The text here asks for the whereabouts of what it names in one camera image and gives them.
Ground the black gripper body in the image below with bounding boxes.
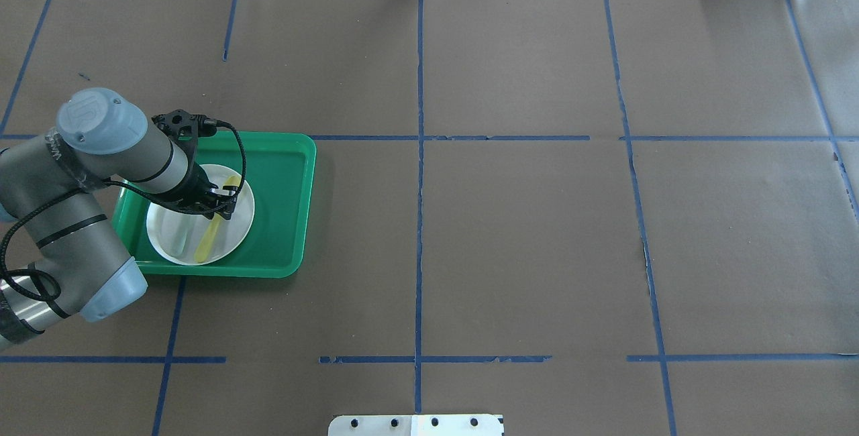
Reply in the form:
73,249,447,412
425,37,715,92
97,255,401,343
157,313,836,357
160,165,221,217

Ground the yellow plastic spoon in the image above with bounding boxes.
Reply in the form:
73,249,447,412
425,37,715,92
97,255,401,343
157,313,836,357
194,176,240,263

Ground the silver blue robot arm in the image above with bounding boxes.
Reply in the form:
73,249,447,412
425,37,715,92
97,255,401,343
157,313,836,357
1,87,242,350

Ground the pale grey plastic fork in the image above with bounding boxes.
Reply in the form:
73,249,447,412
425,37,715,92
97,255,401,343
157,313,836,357
166,214,193,258

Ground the white round plate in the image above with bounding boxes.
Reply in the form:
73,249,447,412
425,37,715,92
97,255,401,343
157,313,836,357
146,181,255,267

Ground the green plastic tray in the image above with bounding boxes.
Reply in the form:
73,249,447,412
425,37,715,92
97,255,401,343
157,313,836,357
113,131,317,279

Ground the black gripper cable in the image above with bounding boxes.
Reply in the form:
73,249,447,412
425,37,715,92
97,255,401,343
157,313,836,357
0,121,248,319

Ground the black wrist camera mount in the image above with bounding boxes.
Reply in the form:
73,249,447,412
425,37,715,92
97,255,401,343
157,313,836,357
151,109,219,149

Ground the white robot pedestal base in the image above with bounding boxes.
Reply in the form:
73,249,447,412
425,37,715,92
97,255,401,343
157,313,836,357
327,413,505,435

